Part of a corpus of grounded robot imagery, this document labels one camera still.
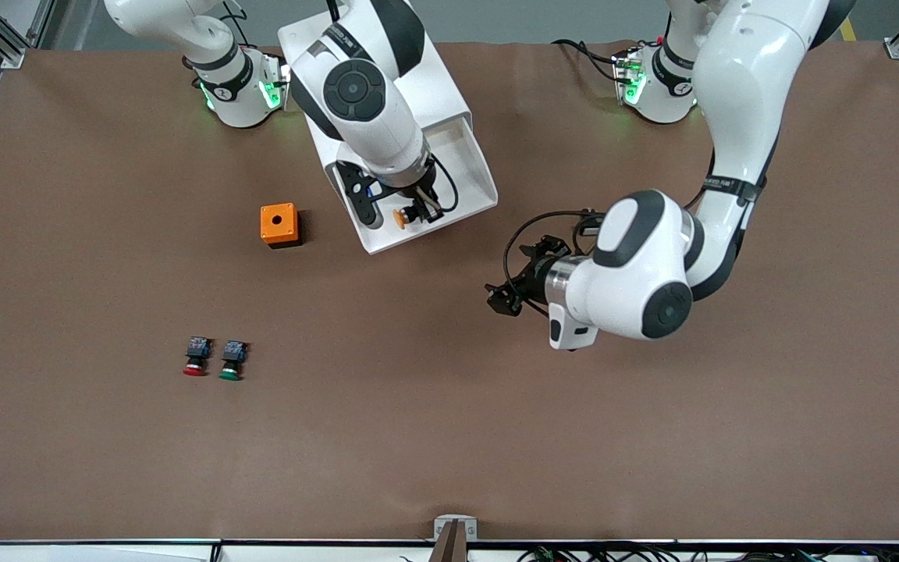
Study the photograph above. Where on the green mushroom push button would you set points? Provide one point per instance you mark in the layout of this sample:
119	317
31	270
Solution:
233	355

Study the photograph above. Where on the yellow mushroom push button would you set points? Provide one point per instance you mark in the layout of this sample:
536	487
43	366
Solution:
400	218

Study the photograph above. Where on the orange button enclosure box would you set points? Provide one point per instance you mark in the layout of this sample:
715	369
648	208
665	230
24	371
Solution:
278	222

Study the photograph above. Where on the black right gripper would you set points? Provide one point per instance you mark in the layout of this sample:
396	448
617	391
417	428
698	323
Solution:
421	204

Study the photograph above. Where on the red mushroom push button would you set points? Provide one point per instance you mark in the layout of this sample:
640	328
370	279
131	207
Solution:
197	351

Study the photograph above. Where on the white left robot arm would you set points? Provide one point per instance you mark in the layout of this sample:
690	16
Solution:
738	94

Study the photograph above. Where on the white plastic drawer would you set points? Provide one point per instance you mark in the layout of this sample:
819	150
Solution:
465	164

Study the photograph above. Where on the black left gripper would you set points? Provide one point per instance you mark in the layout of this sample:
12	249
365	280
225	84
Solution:
534	279

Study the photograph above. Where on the white drawer cabinet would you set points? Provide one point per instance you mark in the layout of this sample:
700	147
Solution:
449	86

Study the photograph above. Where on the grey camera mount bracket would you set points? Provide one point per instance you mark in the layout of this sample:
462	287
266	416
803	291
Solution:
455	527

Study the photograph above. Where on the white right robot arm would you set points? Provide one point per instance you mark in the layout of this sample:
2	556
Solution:
371	117

